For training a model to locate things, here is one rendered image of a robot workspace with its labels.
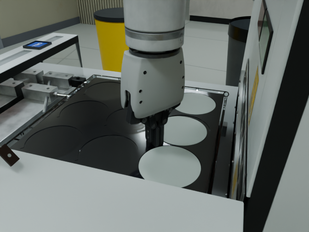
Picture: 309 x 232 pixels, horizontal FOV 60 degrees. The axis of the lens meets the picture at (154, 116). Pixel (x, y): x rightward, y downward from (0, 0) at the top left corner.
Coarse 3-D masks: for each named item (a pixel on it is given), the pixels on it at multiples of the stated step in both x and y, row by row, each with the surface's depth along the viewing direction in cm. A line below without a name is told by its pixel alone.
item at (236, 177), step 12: (240, 84) 59; (240, 96) 54; (240, 108) 50; (240, 120) 47; (240, 132) 44; (240, 144) 41; (240, 156) 39; (240, 168) 36; (228, 180) 44; (228, 192) 42
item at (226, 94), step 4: (96, 76) 73; (100, 76) 73; (104, 76) 73; (108, 76) 72; (112, 76) 73; (120, 80) 71; (184, 88) 67; (188, 88) 67; (192, 88) 67; (196, 88) 66; (200, 88) 66; (204, 88) 66; (212, 92) 65; (216, 92) 65; (220, 92) 65; (224, 92) 65; (228, 92) 65; (224, 96) 65
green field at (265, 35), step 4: (264, 20) 36; (264, 24) 35; (264, 28) 34; (268, 28) 30; (264, 32) 34; (268, 32) 29; (260, 36) 39; (264, 36) 33; (268, 36) 29; (260, 40) 38; (264, 40) 32; (260, 44) 37; (264, 44) 31; (260, 48) 36; (264, 48) 31; (260, 52) 35; (264, 52) 30; (260, 56) 34; (264, 56) 29
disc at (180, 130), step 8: (168, 120) 54; (176, 120) 54; (184, 120) 54; (192, 120) 54; (168, 128) 52; (176, 128) 52; (184, 128) 52; (192, 128) 52; (200, 128) 52; (168, 136) 50; (176, 136) 50; (184, 136) 50; (192, 136) 50; (200, 136) 50; (176, 144) 48; (184, 144) 48; (192, 144) 48
